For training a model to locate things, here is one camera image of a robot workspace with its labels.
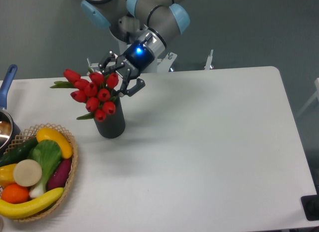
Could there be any green cucumber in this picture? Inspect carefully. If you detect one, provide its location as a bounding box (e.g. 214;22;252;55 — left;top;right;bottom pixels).
0;138;38;167

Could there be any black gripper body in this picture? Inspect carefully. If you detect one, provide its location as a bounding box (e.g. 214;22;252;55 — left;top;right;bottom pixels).
115;41;155;80

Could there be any green bok choy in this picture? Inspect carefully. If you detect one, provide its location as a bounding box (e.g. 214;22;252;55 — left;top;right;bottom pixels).
28;140;62;199

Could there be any dark grey ribbed vase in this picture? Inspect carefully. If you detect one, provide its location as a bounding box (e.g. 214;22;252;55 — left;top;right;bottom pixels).
94;98;126;139

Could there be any black device at table edge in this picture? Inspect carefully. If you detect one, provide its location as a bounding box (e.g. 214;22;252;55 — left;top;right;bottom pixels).
301;195;319;221

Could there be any woven wicker basket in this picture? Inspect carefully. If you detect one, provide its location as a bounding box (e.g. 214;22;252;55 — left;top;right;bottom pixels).
4;123;78;222

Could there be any orange fruit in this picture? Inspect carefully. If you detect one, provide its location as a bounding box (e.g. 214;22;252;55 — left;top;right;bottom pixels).
1;184;29;204

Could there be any beige round disc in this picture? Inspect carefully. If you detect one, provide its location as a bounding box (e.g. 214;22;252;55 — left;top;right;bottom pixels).
13;159;42;187

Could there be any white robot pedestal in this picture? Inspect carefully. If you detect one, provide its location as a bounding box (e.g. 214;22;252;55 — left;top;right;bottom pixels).
86;17;216;76

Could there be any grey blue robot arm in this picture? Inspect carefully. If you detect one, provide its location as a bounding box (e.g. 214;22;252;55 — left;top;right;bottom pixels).
81;0;190;97

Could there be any yellow banana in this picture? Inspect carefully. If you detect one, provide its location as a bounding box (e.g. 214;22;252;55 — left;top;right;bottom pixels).
0;188;64;219

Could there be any yellow bell pepper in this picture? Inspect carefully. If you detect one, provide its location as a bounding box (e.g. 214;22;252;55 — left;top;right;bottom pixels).
0;164;16;188

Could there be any white chair frame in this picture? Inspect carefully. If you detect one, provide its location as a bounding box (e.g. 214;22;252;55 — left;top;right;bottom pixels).
297;78;319;118

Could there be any red tulip bouquet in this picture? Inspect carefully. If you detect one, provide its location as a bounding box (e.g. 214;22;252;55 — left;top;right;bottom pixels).
50;69;119;122

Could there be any blue handled saucepan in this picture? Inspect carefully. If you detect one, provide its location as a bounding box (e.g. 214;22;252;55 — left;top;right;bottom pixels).
0;64;20;156

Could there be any purple eggplant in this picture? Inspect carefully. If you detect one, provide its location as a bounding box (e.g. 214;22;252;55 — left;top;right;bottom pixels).
47;159;72;191

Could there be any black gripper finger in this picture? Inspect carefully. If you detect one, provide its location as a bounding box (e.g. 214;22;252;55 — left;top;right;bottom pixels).
98;51;124;75
117;69;146;97

